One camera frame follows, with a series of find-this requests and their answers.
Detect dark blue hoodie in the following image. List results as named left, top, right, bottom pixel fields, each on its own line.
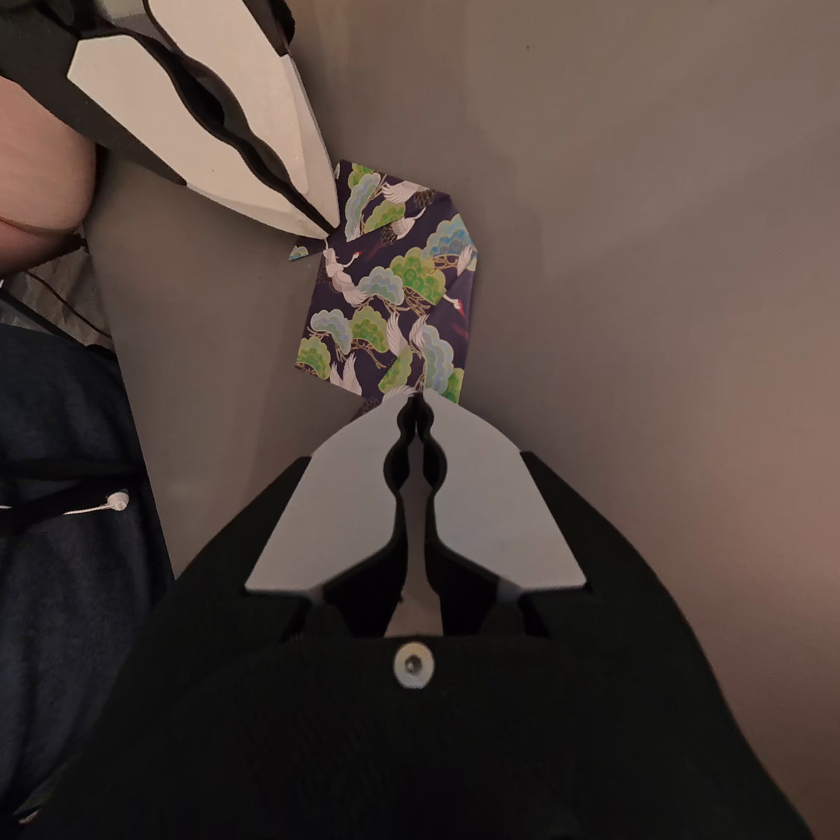
left=0, top=322, right=178, bottom=829

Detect white drawstring cord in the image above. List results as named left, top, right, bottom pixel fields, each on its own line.
left=0, top=491, right=131, bottom=517

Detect crane patterned origami paper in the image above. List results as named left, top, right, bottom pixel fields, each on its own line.
left=289, top=159, right=481, bottom=421

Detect person's left forearm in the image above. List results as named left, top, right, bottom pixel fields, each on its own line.
left=0, top=73, right=99, bottom=277

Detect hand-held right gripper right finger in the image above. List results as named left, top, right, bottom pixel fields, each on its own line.
left=417, top=391, right=588, bottom=637

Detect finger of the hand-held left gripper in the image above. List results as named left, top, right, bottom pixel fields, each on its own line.
left=144, top=0, right=341, bottom=231
left=67, top=33, right=333, bottom=238

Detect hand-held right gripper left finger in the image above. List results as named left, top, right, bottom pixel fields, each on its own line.
left=245, top=392, right=421, bottom=639

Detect grey crinkled cloth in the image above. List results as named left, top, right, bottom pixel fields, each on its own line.
left=0, top=241, right=116, bottom=350

